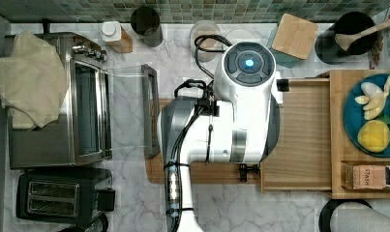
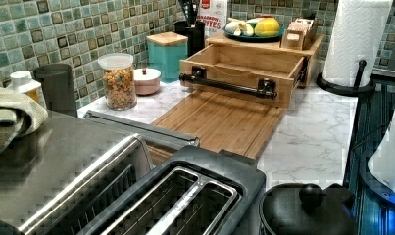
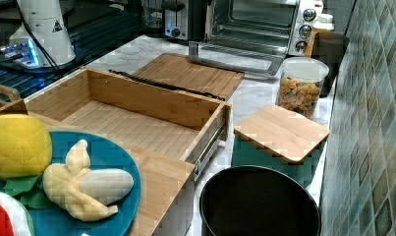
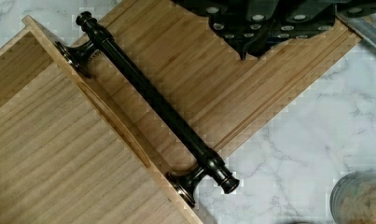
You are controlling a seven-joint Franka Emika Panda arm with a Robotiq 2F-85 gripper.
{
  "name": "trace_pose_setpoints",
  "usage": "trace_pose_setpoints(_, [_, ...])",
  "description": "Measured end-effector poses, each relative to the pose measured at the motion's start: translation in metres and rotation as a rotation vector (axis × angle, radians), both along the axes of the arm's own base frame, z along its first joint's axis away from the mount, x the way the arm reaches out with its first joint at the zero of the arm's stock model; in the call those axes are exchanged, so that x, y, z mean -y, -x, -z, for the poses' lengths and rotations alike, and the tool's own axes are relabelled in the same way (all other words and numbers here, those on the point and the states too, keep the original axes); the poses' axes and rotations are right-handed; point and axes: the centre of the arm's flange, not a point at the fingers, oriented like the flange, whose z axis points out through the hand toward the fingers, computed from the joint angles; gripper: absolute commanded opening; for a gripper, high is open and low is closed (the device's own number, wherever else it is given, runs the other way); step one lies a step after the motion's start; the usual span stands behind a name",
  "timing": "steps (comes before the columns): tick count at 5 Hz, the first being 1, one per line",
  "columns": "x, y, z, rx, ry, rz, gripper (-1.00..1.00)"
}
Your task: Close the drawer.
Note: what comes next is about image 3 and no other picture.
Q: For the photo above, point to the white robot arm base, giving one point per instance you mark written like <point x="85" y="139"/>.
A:
<point x="42" y="41"/>

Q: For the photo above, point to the bamboo drawer cabinet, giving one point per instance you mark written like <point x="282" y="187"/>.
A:
<point x="166" y="205"/>

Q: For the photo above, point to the teal box with bamboo lid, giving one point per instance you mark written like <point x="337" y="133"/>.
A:
<point x="280" y="139"/>

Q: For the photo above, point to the black silver toaster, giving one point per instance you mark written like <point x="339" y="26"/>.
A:
<point x="184" y="19"/>

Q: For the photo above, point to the black round pot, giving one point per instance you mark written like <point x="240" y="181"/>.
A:
<point x="256" y="201"/>

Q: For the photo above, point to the silver toaster oven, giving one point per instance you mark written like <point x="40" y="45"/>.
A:
<point x="267" y="30"/>

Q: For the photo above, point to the clear cereal jar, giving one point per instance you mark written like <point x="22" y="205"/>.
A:
<point x="300" y="84"/>

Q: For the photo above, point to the plush peeled banana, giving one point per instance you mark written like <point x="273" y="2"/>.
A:
<point x="86" y="194"/>

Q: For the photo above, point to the dark brown cup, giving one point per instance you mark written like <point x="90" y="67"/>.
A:
<point x="329" y="47"/>

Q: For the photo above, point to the white lidded jar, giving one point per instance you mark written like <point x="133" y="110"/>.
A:
<point x="324" y="22"/>

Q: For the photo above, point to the yellow plush lemon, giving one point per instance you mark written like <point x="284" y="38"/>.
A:
<point x="25" y="146"/>

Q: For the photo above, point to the green plush leaves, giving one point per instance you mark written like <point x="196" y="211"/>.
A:
<point x="28" y="191"/>

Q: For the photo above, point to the plush watermelon slice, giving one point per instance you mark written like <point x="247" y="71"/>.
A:
<point x="14" y="218"/>

